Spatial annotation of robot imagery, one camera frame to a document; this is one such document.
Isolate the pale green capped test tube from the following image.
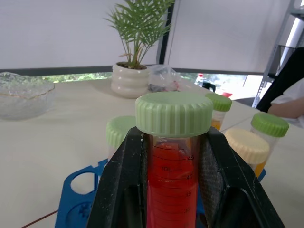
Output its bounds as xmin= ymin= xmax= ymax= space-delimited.
xmin=106 ymin=115 xmax=136 ymax=160

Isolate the green capped yellow tube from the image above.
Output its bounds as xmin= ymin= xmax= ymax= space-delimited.
xmin=205 ymin=93 xmax=232 ymax=131

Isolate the person in black and white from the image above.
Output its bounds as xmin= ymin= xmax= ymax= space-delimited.
xmin=256 ymin=46 xmax=304 ymax=129

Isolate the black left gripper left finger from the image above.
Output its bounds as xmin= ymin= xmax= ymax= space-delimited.
xmin=85 ymin=126 xmax=150 ymax=228

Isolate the grey metal shelf frame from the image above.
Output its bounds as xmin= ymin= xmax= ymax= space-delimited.
xmin=252 ymin=0 xmax=304 ymax=109

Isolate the blue test tube rack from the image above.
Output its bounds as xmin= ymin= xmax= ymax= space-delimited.
xmin=55 ymin=158 xmax=266 ymax=228

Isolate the cream capped yellow tube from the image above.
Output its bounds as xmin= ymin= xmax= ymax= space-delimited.
xmin=224 ymin=128 xmax=271 ymax=178

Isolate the green palm plant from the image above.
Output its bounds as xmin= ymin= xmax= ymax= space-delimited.
xmin=104 ymin=0 xmax=176 ymax=70

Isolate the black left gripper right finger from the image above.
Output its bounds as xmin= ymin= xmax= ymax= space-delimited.
xmin=199 ymin=127 xmax=285 ymax=228

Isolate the clear plastic bag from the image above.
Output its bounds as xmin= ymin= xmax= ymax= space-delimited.
xmin=147 ymin=65 xmax=181 ymax=93

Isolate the white ribbed plant pot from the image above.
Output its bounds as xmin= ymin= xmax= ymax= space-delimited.
xmin=111 ymin=61 xmax=152 ymax=99

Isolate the red liquid test tube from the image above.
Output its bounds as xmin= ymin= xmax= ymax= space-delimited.
xmin=134 ymin=92 xmax=214 ymax=228

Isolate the thin red cable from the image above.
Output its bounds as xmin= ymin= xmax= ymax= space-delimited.
xmin=20 ymin=209 xmax=59 ymax=228

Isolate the clear glass bowl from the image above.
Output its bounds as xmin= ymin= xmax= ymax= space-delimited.
xmin=0 ymin=72 xmax=56 ymax=121

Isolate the green capped clear tube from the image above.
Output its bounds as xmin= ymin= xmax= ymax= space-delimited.
xmin=249 ymin=112 xmax=290 ymax=164

